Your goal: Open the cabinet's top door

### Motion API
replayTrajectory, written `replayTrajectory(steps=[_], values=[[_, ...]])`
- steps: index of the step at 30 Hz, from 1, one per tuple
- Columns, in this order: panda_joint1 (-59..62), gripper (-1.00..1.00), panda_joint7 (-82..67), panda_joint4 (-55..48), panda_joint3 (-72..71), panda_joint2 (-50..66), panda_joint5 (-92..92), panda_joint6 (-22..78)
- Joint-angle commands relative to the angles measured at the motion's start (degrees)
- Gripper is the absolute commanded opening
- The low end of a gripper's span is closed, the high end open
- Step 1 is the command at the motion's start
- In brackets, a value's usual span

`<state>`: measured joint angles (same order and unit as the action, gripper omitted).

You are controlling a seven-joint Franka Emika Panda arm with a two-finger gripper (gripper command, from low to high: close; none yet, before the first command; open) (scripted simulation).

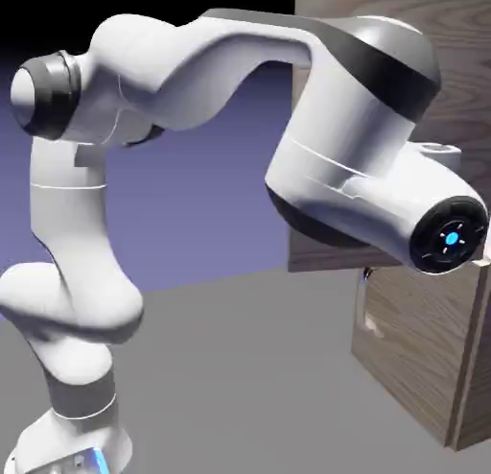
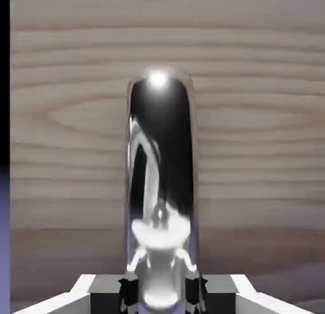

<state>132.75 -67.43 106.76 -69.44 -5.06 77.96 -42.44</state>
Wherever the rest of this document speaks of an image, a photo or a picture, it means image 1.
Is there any small wooden cabinet door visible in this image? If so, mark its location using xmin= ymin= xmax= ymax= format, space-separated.
xmin=350 ymin=265 xmax=486 ymax=451

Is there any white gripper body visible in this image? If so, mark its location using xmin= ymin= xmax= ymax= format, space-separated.
xmin=470 ymin=227 xmax=491 ymax=269

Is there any curved metal door handle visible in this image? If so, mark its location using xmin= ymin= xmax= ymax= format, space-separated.
xmin=354 ymin=268 xmax=384 ymax=340

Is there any wooden cabinet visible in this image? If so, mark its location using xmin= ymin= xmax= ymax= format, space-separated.
xmin=286 ymin=0 xmax=491 ymax=453

